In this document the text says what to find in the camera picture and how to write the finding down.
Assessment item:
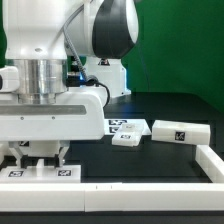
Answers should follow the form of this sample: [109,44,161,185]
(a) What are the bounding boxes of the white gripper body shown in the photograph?
[0,89,104,141]

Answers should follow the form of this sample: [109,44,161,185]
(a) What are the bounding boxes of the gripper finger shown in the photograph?
[55,140,70,167]
[8,142,25,168]

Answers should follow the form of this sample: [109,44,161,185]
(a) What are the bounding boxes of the white cabinet door panel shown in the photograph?
[0,159,81,183]

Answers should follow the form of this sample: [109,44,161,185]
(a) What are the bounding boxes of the small white cabinet top panel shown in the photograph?
[112,123,151,147]

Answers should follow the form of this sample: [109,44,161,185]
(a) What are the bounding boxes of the white cabinet body box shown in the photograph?
[0,141,30,148]

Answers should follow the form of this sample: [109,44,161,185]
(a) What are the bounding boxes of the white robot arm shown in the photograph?
[0,0,138,166]

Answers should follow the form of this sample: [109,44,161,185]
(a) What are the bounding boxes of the long white cabinet side piece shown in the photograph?
[152,120,211,145]

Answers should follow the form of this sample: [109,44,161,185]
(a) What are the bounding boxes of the white marker sheet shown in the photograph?
[104,119,151,135]

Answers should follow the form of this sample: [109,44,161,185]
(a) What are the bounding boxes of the white front fence bar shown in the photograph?
[0,183,224,212]

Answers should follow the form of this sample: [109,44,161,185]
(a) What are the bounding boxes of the white fence bar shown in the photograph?
[0,183,224,212]
[195,145,224,184]

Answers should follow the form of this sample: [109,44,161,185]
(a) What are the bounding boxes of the white right fence bar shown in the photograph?
[195,145,224,184]

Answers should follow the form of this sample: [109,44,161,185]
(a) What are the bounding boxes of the black cable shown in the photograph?
[66,77,112,108]

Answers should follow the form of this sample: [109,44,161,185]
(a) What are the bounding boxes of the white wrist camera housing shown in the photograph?
[0,66,20,93]

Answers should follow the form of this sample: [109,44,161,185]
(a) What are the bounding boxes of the grey braided hose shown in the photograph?
[62,3,90,83]

